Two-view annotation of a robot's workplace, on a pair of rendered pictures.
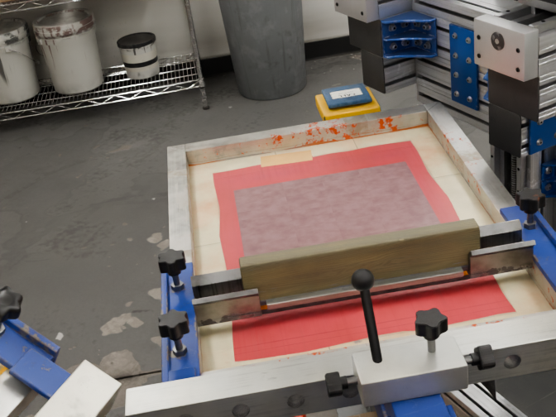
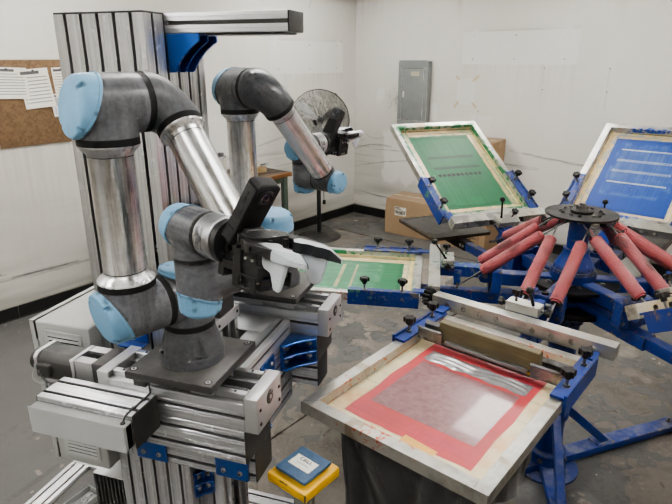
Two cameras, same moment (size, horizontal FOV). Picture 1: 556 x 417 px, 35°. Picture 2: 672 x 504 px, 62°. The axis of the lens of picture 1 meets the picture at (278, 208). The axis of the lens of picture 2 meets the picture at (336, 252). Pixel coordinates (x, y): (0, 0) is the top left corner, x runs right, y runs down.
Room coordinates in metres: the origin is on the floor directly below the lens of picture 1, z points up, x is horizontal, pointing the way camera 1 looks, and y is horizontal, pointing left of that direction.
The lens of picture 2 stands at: (2.67, 0.65, 1.92)
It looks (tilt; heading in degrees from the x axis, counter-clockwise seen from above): 19 degrees down; 223
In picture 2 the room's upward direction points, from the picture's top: straight up
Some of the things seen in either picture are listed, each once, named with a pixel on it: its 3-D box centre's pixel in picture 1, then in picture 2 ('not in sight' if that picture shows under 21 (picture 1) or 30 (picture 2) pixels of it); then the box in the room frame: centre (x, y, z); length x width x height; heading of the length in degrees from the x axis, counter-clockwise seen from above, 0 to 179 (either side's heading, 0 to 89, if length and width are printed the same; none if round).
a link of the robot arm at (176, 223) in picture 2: not in sight; (192, 230); (2.17, -0.14, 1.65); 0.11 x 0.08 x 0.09; 89
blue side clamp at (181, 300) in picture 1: (182, 333); (574, 382); (1.05, 0.17, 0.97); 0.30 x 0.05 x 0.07; 3
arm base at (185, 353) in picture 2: not in sight; (191, 336); (2.03, -0.40, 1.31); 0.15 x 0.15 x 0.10
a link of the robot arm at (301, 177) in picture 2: not in sight; (306, 176); (1.33, -0.72, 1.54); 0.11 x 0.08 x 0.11; 88
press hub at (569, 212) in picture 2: not in sight; (562, 344); (0.25, -0.15, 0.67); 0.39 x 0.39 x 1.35
